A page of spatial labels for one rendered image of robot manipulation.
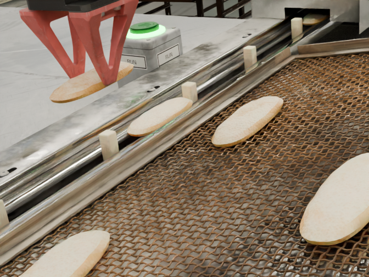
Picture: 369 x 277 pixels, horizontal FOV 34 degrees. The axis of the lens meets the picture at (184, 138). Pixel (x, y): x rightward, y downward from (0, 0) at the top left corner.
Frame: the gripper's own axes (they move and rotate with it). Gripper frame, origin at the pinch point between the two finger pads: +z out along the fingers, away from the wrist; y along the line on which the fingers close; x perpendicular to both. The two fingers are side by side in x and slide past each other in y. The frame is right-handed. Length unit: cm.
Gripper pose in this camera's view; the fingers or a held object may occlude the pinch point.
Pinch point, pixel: (92, 72)
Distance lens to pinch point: 56.1
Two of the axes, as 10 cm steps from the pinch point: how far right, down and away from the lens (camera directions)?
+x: -5.7, 4.1, -7.2
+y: -8.1, -1.4, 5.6
